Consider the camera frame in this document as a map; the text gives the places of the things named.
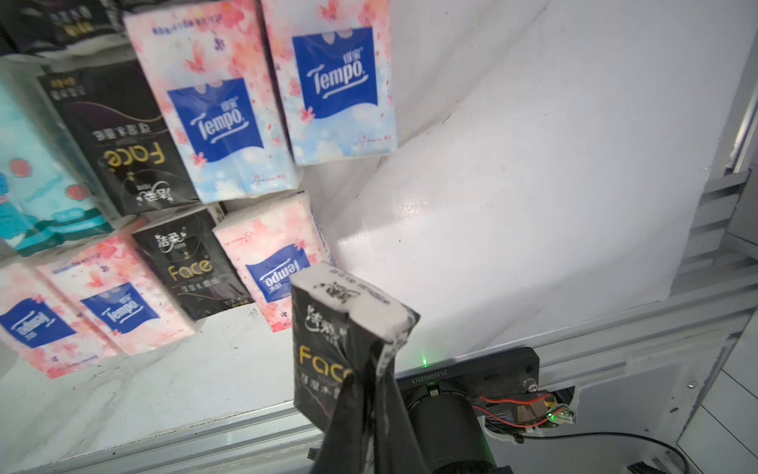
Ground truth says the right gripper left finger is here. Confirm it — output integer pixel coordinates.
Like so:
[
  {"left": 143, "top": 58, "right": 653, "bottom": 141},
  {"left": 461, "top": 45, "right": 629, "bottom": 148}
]
[{"left": 311, "top": 355, "right": 378, "bottom": 473}]

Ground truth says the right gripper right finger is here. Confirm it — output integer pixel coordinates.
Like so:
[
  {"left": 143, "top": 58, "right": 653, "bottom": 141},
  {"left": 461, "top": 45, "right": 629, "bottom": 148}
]
[{"left": 375, "top": 363, "right": 428, "bottom": 474}]

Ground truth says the pink blue tissue pack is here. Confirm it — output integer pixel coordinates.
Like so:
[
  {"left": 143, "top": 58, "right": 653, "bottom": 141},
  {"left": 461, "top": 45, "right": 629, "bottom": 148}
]
[{"left": 1, "top": 258, "right": 120, "bottom": 379}]

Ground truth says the teal tissue pack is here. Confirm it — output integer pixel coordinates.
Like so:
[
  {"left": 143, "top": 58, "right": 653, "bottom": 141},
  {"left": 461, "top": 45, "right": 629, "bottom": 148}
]
[{"left": 1, "top": 84, "right": 113, "bottom": 257}]

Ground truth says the pale blue pink pack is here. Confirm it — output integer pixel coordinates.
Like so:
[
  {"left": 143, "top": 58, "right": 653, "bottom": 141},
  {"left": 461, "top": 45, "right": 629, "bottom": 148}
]
[{"left": 262, "top": 0, "right": 398, "bottom": 166}]

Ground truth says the small pink tissue pack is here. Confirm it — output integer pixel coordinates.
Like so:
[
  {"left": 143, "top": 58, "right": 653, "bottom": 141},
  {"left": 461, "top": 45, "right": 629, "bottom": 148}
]
[{"left": 124, "top": 1, "right": 300, "bottom": 203}]

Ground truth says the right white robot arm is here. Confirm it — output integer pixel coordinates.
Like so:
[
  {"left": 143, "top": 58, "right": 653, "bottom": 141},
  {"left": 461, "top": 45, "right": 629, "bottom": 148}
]
[{"left": 307, "top": 347, "right": 576, "bottom": 473}]

